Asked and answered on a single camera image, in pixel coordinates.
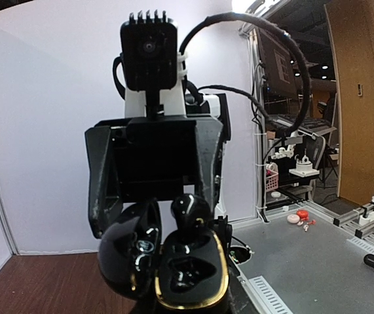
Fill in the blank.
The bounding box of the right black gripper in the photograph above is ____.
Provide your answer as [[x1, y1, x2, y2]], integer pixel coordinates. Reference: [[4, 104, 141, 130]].
[[85, 116, 223, 238]]

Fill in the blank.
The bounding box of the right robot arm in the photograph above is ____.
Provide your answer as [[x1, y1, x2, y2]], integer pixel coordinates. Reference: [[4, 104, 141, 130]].
[[84, 55, 231, 238]]

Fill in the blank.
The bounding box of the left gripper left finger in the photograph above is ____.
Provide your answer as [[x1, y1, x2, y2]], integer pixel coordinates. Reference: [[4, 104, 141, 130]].
[[130, 299, 156, 314]]

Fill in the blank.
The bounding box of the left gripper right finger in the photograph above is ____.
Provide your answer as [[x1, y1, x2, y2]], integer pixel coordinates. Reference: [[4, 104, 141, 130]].
[[229, 275, 258, 314]]

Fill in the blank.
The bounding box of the black earbud charging case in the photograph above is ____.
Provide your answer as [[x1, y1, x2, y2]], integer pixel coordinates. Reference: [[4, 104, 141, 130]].
[[98, 200, 229, 313]]

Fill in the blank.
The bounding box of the red and pink earbud case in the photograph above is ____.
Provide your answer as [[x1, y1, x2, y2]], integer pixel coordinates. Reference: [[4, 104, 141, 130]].
[[286, 209, 316, 232]]

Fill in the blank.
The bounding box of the right black cable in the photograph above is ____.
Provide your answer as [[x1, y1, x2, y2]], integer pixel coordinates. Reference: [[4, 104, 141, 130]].
[[176, 11, 312, 138]]

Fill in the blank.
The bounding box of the pink basket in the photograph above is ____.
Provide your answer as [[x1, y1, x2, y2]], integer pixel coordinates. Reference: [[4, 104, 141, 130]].
[[265, 163, 278, 192]]

